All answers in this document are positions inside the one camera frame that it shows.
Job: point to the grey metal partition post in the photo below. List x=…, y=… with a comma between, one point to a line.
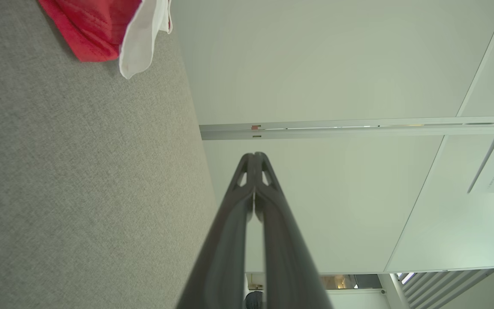
x=337, y=131

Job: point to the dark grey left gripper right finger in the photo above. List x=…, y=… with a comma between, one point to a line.
x=285, y=249

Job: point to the grey window blinds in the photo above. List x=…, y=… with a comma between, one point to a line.
x=440, y=287

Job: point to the red white-sleeved Bulls shirt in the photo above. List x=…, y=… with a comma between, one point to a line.
x=92, y=25

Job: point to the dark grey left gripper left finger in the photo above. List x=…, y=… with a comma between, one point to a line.
x=225, y=240

